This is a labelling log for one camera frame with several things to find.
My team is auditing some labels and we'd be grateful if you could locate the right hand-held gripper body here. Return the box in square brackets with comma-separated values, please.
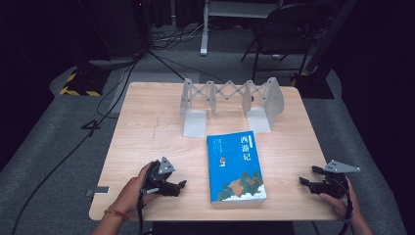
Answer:
[317, 159, 361, 200]

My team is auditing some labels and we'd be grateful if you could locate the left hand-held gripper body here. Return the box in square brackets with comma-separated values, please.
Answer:
[142, 156, 180, 198]

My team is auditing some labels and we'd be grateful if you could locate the blue book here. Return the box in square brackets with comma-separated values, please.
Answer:
[206, 130, 268, 206]

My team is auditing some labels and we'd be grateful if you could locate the grey extendable metal book rack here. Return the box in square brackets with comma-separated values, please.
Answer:
[179, 76, 285, 138]

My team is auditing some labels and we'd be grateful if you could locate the person's right hand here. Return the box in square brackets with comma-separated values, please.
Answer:
[318, 177, 363, 224]

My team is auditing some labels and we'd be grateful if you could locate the person's left hand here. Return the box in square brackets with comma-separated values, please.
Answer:
[113, 161, 155, 215]

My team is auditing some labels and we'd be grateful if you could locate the grey tape strip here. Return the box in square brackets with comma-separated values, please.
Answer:
[85, 185, 111, 198]

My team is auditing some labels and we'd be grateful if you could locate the black stand base striped tape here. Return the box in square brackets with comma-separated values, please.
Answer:
[59, 67, 111, 98]

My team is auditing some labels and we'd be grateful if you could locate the grey slanted stand pole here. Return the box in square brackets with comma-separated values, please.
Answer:
[304, 0, 358, 74]

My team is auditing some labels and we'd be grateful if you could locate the black folding chair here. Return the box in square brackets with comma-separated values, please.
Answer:
[240, 3, 325, 82]

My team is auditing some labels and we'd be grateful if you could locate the dark equipment cabinet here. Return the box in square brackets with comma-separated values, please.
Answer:
[73, 0, 152, 64]

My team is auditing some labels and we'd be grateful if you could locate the right hand-held gripper cable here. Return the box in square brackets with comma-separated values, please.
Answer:
[337, 182, 355, 235]

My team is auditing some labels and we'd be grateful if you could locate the hand-held gripper cable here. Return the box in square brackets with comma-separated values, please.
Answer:
[136, 187, 161, 235]
[337, 182, 355, 235]

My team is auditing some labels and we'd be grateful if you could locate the left hand-held gripper cable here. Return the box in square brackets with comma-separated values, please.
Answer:
[136, 187, 161, 235]

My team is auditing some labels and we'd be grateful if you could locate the orange beaded bracelet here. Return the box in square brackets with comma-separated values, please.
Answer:
[104, 209, 131, 222]

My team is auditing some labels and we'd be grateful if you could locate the long black floor cable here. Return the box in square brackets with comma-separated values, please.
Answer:
[11, 48, 152, 235]

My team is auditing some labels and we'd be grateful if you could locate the bundle of floor cables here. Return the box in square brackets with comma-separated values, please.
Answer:
[150, 22, 210, 51]

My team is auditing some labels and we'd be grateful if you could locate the white desk frame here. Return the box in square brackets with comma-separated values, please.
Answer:
[199, 0, 286, 57]

